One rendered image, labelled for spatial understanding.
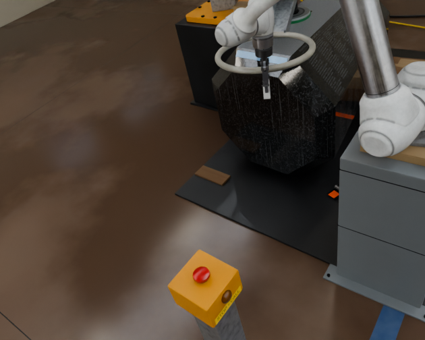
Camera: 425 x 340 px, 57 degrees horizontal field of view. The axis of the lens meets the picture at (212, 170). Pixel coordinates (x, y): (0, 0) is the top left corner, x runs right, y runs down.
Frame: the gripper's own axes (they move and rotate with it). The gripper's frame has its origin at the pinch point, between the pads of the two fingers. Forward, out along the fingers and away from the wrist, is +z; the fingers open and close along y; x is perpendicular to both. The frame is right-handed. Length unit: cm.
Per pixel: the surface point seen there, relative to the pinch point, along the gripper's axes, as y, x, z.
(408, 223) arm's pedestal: -52, -51, 36
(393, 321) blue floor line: -59, -51, 92
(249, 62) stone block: 44.3, 9.5, 4.2
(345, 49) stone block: 61, -45, 10
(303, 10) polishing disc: 86, -24, -8
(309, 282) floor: -38, -15, 92
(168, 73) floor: 216, 106, 77
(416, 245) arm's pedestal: -54, -56, 47
